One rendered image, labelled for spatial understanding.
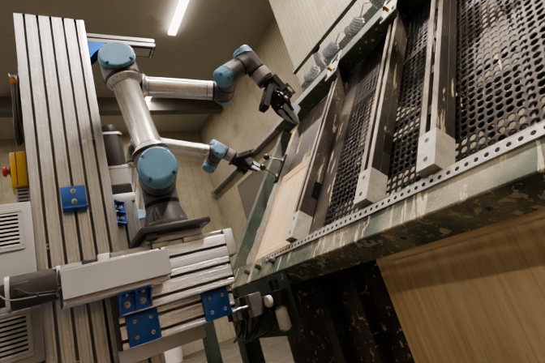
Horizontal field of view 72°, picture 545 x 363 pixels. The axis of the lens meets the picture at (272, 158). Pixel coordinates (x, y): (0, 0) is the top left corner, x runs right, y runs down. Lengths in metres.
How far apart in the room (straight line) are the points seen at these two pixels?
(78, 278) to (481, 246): 1.07
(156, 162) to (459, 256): 0.94
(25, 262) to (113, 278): 0.35
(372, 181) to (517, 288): 0.46
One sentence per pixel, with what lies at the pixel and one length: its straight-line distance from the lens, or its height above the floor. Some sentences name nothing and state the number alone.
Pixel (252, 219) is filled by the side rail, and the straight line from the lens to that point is 2.32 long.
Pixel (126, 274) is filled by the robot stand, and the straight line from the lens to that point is 1.08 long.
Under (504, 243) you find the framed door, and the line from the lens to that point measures 1.19.
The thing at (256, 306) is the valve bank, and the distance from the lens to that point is 1.65.
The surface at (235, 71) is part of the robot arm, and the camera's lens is 1.42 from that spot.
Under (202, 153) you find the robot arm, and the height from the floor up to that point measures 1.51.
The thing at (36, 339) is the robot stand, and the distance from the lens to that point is 1.33.
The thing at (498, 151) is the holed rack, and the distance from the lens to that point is 0.92.
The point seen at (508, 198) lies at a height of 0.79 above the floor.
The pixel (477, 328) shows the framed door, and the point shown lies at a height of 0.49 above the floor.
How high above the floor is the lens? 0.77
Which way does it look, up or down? 18 degrees up
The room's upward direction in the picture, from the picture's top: 18 degrees counter-clockwise
